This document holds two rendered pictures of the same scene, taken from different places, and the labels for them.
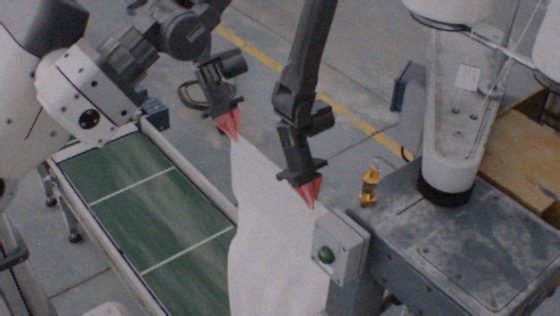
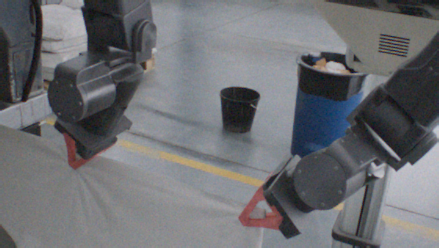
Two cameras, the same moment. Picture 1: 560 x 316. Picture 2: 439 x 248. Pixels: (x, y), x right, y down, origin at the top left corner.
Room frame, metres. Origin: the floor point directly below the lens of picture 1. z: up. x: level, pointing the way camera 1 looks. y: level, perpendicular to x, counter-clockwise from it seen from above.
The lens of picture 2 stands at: (1.59, -0.15, 1.43)
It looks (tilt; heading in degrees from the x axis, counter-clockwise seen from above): 20 degrees down; 149
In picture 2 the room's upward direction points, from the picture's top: 6 degrees clockwise
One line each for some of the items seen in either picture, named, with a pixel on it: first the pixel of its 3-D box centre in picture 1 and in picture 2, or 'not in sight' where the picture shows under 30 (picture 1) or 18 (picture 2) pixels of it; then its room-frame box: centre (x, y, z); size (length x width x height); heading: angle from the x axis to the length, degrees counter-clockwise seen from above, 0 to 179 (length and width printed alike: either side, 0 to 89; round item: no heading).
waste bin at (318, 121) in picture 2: not in sight; (326, 110); (-0.61, 1.65, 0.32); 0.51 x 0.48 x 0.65; 130
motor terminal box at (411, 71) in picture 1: (412, 94); not in sight; (1.09, -0.29, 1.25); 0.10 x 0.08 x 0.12; 155
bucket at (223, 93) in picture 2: not in sight; (238, 110); (-1.17, 1.30, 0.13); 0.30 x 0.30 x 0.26
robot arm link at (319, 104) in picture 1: (305, 112); (101, 64); (1.01, -0.05, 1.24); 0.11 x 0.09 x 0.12; 129
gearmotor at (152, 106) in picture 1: (142, 106); not in sight; (2.29, 0.68, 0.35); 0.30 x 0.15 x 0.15; 40
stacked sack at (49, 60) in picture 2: not in sight; (71, 53); (-2.13, 0.30, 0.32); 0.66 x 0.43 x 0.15; 132
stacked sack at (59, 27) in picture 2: not in sight; (71, 23); (-2.13, 0.31, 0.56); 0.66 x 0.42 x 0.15; 130
